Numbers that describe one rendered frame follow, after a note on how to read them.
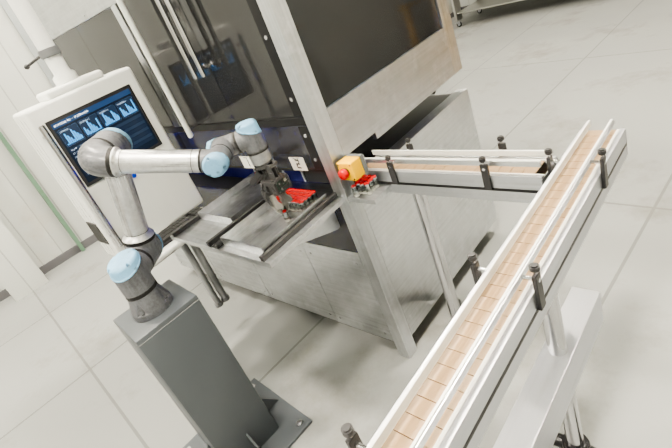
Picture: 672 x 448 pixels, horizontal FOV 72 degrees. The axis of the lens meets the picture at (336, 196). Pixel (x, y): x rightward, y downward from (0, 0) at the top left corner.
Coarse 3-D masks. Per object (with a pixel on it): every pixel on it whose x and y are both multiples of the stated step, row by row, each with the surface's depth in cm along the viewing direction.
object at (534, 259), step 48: (576, 144) 133; (624, 144) 137; (576, 192) 119; (528, 240) 110; (576, 240) 112; (480, 288) 97; (528, 288) 96; (480, 336) 85; (528, 336) 94; (432, 384) 85; (480, 384) 81; (384, 432) 76; (432, 432) 77; (480, 432) 81
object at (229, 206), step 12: (288, 180) 205; (228, 192) 213; (240, 192) 215; (252, 192) 210; (216, 204) 209; (228, 204) 207; (240, 204) 203; (252, 204) 192; (204, 216) 201; (216, 216) 193; (228, 216) 196
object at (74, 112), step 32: (64, 96) 194; (96, 96) 203; (128, 96) 213; (32, 128) 187; (64, 128) 194; (96, 128) 204; (128, 128) 214; (160, 128) 225; (96, 192) 206; (160, 192) 227; (192, 192) 239; (96, 224) 208; (160, 224) 228
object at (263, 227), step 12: (264, 204) 186; (312, 204) 170; (252, 216) 182; (264, 216) 183; (276, 216) 180; (300, 216) 166; (240, 228) 179; (252, 228) 178; (264, 228) 174; (276, 228) 171; (288, 228) 163; (228, 240) 169; (240, 240) 173; (252, 240) 169; (264, 240) 166; (276, 240) 159; (252, 252) 162
